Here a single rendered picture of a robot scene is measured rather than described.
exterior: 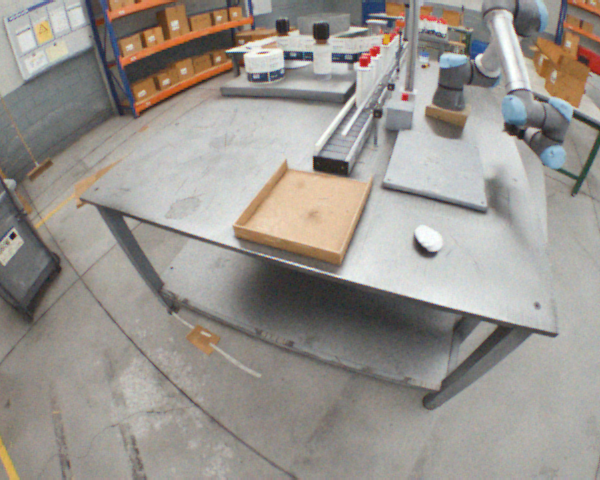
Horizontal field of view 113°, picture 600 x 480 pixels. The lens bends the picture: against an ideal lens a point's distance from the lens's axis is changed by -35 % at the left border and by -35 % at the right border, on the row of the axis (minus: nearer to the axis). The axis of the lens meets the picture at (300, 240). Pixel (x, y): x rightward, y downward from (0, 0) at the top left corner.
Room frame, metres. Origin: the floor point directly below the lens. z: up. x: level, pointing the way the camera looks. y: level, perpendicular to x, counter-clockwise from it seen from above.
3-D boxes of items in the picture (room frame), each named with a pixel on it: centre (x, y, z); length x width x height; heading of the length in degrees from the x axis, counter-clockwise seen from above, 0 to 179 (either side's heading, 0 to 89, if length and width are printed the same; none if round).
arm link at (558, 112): (0.58, -0.71, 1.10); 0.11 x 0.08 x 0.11; 80
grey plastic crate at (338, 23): (3.83, -0.54, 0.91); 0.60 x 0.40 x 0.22; 145
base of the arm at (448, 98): (1.15, -0.70, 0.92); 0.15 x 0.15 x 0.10
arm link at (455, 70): (1.16, -0.70, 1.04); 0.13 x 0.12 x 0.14; 80
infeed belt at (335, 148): (1.47, -0.48, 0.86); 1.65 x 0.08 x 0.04; 153
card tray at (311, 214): (0.58, -0.03, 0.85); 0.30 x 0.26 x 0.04; 153
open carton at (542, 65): (2.58, -2.84, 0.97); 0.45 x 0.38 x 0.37; 55
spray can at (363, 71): (1.10, -0.29, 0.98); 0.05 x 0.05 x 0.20
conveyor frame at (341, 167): (1.47, -0.48, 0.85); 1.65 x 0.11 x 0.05; 153
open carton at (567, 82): (1.88, -2.34, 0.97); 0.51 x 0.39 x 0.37; 57
